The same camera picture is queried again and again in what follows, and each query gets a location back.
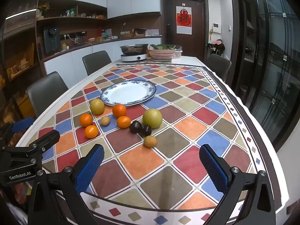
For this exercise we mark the dark stroller with pink item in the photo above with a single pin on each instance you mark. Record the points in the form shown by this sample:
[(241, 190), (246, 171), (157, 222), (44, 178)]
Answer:
[(216, 46)]

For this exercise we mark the wall power strip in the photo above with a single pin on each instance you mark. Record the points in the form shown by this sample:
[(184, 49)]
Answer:
[(72, 35)]

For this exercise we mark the small orange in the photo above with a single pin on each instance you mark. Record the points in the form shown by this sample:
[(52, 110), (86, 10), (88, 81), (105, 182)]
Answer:
[(86, 120), (123, 122), (91, 131)]

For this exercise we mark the white lower cabinet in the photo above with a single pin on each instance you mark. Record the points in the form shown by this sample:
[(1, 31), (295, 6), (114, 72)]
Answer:
[(70, 63)]

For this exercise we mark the white induction cooker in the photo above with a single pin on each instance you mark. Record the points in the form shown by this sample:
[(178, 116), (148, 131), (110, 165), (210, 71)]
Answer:
[(133, 57)]

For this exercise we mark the steel pot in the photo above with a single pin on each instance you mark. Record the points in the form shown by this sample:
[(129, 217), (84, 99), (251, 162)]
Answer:
[(133, 49)]

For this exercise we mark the small yellow pear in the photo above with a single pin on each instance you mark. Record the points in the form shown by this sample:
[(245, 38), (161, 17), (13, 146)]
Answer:
[(97, 106)]

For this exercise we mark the red wall calendar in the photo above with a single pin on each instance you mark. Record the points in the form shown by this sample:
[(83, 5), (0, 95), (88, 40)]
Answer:
[(184, 20)]

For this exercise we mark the dark display cabinet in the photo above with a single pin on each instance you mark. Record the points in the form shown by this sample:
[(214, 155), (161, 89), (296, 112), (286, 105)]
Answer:
[(18, 51)]

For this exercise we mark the white intercom panel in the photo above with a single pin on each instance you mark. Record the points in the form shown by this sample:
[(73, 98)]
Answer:
[(216, 27)]

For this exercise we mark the large speckled orange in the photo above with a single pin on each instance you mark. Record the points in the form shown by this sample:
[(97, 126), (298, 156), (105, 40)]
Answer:
[(119, 110)]

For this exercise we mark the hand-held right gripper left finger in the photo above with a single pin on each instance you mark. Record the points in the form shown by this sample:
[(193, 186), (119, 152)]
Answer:
[(90, 167)]

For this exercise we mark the dark purple plum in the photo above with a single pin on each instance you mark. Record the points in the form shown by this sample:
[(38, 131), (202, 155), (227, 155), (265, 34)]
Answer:
[(134, 126), (146, 131)]

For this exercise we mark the green leafy vegetables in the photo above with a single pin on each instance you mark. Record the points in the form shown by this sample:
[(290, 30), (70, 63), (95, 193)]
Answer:
[(161, 47)]

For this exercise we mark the pink plastic basket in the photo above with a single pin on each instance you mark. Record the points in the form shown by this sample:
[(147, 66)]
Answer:
[(161, 54)]

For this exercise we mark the small tan round fruit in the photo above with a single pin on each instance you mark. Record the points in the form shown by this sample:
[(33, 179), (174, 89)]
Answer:
[(105, 121), (150, 141)]

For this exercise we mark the black box on counter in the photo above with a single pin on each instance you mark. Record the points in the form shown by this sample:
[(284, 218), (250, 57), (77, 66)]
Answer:
[(139, 31)]

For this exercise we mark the grey dining chair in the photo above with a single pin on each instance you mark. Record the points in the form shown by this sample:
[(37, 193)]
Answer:
[(97, 62), (219, 64), (46, 91)]

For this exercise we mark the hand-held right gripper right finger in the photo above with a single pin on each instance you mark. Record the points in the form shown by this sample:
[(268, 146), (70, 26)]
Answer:
[(214, 171)]

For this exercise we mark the glass sliding door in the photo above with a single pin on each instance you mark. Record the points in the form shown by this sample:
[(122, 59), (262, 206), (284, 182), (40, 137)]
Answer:
[(269, 63)]

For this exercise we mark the large green pear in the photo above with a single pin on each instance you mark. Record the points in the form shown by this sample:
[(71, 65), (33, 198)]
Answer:
[(152, 118)]

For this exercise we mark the colourful checked tablecloth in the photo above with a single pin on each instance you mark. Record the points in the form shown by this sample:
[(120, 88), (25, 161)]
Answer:
[(150, 166)]

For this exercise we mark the wicker basket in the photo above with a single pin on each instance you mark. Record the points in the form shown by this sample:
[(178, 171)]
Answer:
[(126, 34)]

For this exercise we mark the dark brown door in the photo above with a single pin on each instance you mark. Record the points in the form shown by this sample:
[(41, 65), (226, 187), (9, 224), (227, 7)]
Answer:
[(199, 28)]

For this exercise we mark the blue rimmed white plate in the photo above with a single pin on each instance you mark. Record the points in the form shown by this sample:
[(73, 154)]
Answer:
[(129, 92)]

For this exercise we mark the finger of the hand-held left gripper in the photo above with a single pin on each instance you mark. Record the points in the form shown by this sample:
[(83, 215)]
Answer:
[(22, 124), (45, 140)]

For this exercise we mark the black water purifier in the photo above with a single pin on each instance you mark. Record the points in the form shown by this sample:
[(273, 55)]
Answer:
[(51, 39)]

